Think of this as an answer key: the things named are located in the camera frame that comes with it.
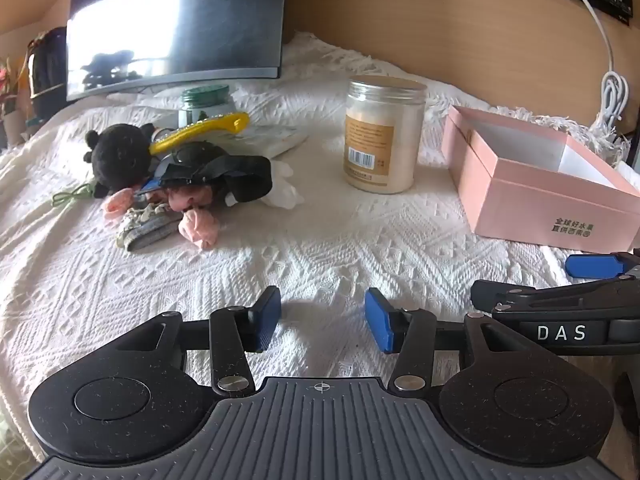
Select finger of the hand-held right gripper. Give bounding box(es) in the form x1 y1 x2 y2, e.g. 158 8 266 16
565 251 640 279
470 275 640 314

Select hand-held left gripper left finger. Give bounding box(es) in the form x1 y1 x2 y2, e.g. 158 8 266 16
116 286 282 397

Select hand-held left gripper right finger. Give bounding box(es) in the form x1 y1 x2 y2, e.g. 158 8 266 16
365 287 532 394

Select pink cardboard box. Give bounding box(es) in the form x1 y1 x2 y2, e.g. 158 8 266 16
441 105 640 255

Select white tissue packet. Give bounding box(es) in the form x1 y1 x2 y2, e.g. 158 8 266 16
247 125 311 157

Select yellow hair brush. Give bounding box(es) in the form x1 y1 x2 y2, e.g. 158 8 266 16
149 111 250 157

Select black plush toy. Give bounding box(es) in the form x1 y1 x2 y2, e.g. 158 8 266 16
82 122 162 199

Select white knitted blanket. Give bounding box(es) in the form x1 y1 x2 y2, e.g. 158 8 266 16
0 30 640 461

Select grey sock with lace trim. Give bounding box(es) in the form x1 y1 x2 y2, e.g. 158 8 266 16
116 202 184 253

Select clear jar of powder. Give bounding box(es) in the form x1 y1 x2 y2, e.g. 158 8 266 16
343 76 428 194

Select green glass jar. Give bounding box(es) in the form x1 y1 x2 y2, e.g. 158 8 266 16
178 85 236 129

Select black computer monitor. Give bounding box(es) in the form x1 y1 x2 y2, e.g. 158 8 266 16
66 0 290 103

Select dark bag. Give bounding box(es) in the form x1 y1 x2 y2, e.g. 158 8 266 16
25 27 69 136

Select colourful clutter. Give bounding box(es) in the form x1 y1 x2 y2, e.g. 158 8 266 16
0 52 31 153

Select white power cable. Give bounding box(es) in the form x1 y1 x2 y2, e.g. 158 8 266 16
550 0 632 137

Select green string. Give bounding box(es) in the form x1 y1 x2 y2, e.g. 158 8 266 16
51 182 97 207

